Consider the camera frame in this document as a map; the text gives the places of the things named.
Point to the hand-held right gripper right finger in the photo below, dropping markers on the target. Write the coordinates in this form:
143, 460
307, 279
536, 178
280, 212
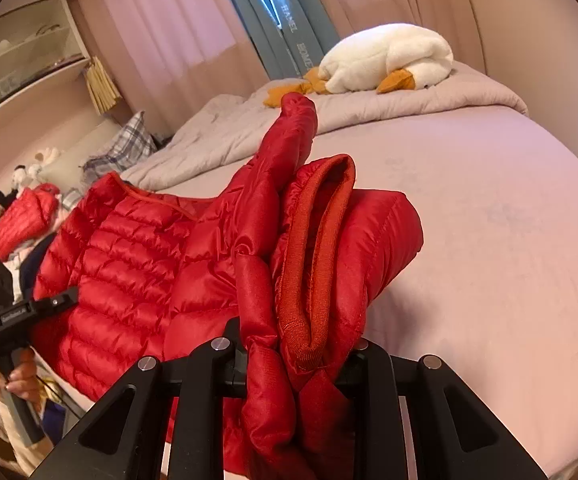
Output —
369, 365

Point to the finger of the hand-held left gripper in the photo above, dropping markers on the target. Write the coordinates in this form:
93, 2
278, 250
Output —
59, 301

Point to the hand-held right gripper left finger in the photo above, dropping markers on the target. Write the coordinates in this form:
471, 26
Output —
231, 340

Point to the person's left hand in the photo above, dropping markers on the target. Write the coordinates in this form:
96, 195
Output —
24, 375

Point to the navy garment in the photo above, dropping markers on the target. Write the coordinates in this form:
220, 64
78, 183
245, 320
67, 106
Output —
31, 270

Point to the folded small red puffer jacket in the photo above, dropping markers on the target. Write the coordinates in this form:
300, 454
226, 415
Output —
19, 225

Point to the black cloth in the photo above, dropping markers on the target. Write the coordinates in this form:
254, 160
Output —
4, 197

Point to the person's beige trousers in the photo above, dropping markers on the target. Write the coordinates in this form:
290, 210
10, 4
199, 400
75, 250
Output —
14, 452

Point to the small black and white plush toy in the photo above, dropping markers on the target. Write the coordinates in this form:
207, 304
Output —
24, 175

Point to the bed with pink sheet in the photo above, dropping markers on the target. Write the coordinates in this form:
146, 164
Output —
469, 260

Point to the beige headboard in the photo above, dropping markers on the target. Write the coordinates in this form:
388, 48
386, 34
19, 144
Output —
81, 132

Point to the plaid pillow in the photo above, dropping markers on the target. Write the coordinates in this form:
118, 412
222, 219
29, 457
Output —
129, 140

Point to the white shelf unit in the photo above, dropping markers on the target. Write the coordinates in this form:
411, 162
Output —
29, 45

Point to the light grey quilt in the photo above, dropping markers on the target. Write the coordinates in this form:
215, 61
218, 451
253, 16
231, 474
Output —
369, 105

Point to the blue curtain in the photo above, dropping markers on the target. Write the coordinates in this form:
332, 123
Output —
289, 45

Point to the white goose plush toy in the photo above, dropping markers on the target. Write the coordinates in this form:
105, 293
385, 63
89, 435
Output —
384, 55

